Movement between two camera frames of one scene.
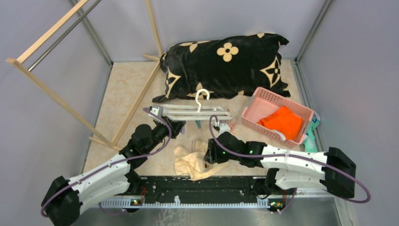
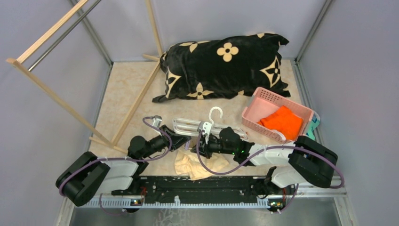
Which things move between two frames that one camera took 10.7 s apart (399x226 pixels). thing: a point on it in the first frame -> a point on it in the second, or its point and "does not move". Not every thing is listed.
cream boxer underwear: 190,164 does not move
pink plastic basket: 263,102 does not move
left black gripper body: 173,133 -> 164,140
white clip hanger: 196,112 -> 187,127
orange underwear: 284,121 does not move
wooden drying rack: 13,61 does not move
